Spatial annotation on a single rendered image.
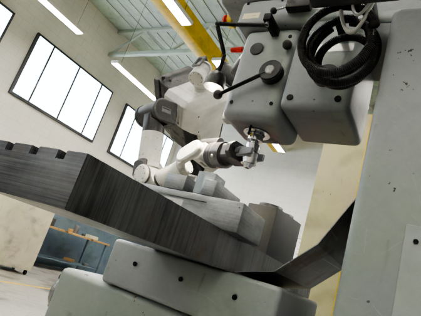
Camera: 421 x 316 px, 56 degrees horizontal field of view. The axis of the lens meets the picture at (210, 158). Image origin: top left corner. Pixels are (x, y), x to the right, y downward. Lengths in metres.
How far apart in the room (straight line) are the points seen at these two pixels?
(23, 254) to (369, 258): 6.80
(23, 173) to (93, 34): 10.19
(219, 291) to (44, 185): 0.51
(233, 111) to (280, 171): 10.19
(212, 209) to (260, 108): 0.37
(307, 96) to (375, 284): 0.53
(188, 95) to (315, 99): 0.72
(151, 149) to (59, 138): 8.57
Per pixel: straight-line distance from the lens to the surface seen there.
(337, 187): 2.96
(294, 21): 1.29
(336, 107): 1.07
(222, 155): 1.25
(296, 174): 11.19
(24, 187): 0.63
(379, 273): 0.81
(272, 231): 1.39
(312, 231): 2.91
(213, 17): 9.35
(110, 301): 1.14
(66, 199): 0.56
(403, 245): 0.81
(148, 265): 1.07
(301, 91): 1.12
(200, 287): 0.98
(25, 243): 7.31
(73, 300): 1.23
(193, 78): 1.64
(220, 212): 0.91
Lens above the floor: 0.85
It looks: 16 degrees up
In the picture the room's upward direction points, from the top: 18 degrees clockwise
